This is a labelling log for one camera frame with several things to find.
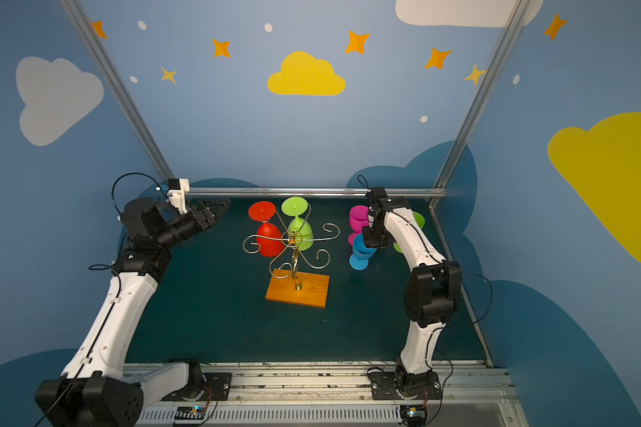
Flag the blue wine glass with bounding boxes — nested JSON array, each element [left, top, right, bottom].
[[349, 234, 377, 272]]

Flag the circuit board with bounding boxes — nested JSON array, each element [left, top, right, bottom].
[[399, 406, 428, 427], [172, 406, 207, 426]]

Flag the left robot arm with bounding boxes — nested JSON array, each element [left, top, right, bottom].
[[35, 197, 231, 426]]

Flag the aluminium frame left post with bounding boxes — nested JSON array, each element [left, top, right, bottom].
[[59, 0, 174, 183]]

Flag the aluminium frame post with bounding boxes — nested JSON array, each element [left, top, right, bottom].
[[59, 0, 174, 183], [428, 0, 532, 214]]

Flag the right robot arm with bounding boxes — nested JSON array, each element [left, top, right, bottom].
[[361, 187, 461, 399]]

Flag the pink wine glass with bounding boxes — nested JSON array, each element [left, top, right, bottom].
[[347, 205, 370, 246]]

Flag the aluminium frame back bar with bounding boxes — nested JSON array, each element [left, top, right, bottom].
[[187, 186, 447, 199]]

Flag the left circuit board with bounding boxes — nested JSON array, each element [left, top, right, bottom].
[[172, 406, 207, 426]]

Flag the orange wooden rack base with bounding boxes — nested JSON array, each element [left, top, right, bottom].
[[265, 269, 329, 309]]

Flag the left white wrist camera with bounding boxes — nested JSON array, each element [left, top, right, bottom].
[[167, 178, 191, 215]]

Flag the green wine glass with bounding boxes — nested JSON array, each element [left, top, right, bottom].
[[393, 211, 426, 254], [281, 196, 313, 251]]

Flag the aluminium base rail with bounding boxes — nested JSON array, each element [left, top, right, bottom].
[[133, 360, 529, 426]]

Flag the aluminium frame right post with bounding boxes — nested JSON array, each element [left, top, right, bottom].
[[428, 0, 532, 214]]

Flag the red wine glass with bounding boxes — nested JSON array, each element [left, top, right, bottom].
[[249, 201, 285, 258]]

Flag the gold wire glass rack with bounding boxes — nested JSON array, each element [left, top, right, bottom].
[[242, 201, 341, 278]]

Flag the right circuit board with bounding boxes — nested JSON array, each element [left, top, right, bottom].
[[399, 406, 428, 427]]

